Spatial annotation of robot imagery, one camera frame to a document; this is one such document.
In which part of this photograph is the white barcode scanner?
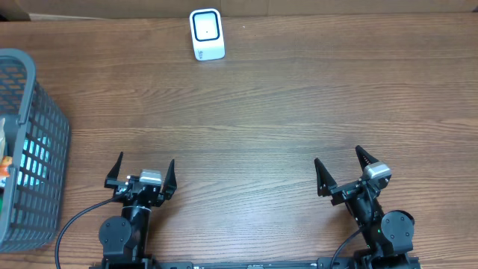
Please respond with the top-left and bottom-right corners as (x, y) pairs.
(189, 8), (226, 61)

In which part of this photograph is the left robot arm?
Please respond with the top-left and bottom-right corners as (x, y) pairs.
(99, 154), (177, 268)

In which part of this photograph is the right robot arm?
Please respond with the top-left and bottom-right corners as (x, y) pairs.
(314, 145), (421, 269)

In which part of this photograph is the beige plastic pouch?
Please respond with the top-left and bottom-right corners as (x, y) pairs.
(0, 117), (7, 161)

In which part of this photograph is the orange snack packet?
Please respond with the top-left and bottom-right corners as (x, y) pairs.
(0, 156), (13, 178)

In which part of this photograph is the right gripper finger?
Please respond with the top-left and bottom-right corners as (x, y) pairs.
(314, 158), (337, 197)
(355, 145), (379, 172)

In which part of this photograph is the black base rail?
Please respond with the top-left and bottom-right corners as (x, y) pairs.
(89, 256), (421, 269)

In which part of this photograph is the grey plastic mesh basket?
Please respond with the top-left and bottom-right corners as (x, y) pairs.
(1, 49), (71, 253)

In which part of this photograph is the teal packet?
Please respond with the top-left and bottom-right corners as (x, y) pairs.
(17, 137), (51, 187)

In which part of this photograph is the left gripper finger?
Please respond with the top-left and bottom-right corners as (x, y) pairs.
(106, 152), (123, 180)
(161, 159), (177, 199)

